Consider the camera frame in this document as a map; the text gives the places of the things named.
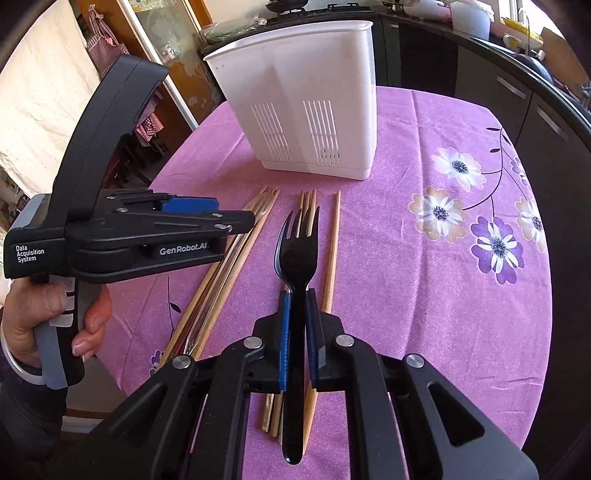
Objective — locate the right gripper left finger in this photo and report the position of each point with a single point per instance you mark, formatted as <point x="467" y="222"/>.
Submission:
<point x="270" y="371"/>

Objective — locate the purple checked apron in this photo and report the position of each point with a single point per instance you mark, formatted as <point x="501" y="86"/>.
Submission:
<point x="104" y="50"/>

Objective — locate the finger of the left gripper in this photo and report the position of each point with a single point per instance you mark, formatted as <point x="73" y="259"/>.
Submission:
<point x="185" y="204"/>
<point x="224" y="223"/>

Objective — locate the glass sliding door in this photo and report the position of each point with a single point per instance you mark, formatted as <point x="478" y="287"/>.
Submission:
<point x="170" y="34"/>

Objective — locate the white plastic utensil holder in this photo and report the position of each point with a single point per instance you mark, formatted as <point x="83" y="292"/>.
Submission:
<point x="305" y="96"/>

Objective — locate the white plastic bucket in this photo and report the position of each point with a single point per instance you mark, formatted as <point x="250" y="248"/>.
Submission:
<point x="472" y="18"/>

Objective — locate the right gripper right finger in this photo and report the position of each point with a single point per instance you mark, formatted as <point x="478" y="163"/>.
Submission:
<point x="323" y="365"/>

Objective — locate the purple floral tablecloth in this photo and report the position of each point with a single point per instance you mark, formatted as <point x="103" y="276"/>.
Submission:
<point x="440" y="250"/>

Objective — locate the black plastic fork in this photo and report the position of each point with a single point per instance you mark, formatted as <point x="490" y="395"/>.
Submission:
<point x="296" y="295"/>

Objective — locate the wooden cutting board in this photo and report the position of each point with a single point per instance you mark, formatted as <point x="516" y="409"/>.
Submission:
<point x="562" y="62"/>

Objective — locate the person's left hand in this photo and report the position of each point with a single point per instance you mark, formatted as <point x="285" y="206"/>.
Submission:
<point x="27" y="305"/>

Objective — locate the white hanging cloth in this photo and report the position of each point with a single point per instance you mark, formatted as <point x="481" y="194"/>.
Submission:
<point x="45" y="87"/>

